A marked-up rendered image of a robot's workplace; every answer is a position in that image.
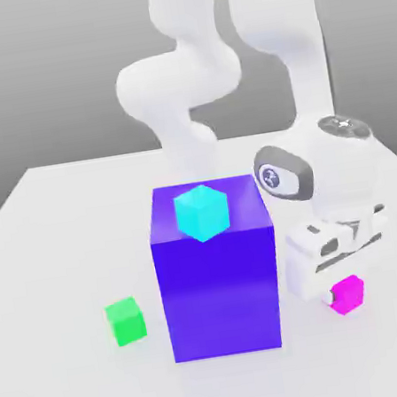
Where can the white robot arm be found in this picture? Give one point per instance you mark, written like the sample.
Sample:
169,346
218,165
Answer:
180,79

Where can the small cyan cube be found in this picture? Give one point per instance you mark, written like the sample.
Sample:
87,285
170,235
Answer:
202,214

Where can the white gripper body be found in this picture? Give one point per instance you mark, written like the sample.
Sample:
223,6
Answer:
306,281

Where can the small green cube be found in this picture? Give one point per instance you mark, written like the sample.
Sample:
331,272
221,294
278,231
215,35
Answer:
126,322

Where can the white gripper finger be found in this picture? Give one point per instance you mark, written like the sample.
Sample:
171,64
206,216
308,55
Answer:
327,298

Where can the small magenta cube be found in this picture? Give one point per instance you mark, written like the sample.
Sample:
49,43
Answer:
348,295

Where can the large blue box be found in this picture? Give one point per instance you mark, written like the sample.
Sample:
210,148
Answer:
220,295

